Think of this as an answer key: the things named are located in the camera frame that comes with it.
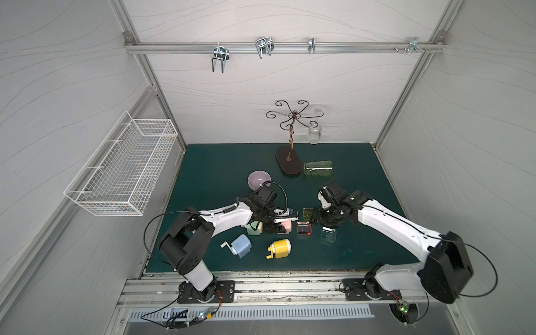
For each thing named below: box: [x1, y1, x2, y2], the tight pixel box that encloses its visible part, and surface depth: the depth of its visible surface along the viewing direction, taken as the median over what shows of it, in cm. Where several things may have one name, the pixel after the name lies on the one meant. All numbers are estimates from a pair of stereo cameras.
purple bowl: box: [247, 170, 272, 192], surface depth 101 cm
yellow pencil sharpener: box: [265, 238, 292, 259], surface depth 78 cm
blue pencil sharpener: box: [219, 233, 252, 259], surface depth 80 cm
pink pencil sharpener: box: [281, 219, 292, 235], surface depth 84 cm
